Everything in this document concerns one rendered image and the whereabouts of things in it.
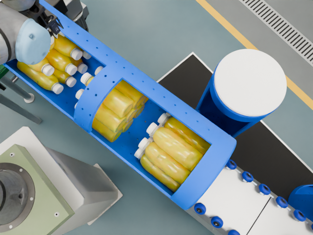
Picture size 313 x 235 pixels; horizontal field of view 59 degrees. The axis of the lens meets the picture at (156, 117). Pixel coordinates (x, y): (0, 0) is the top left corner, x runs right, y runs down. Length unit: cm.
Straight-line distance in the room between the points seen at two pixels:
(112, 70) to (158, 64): 138
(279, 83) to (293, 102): 122
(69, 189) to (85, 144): 122
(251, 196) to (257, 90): 40
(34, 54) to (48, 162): 46
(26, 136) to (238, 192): 78
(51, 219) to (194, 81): 148
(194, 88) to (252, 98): 97
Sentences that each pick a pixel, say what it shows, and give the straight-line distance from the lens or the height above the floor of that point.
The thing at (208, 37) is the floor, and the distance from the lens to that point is 240.
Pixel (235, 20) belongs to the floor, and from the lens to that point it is 254.
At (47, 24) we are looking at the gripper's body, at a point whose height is 141.
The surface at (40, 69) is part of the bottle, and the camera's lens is 108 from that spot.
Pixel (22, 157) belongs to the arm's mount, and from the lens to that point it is 90.
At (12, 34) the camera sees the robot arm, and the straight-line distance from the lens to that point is 54.
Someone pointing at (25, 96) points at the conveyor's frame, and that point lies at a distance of 224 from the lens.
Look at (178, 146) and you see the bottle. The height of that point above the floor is 118.
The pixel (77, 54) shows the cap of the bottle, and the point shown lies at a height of 112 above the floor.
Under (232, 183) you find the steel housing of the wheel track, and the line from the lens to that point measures 113.
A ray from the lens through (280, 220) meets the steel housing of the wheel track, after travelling 119.
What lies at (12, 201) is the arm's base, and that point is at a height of 127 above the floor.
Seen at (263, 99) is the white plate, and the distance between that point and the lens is 111.
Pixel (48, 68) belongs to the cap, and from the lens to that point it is 106.
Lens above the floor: 202
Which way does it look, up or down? 75 degrees down
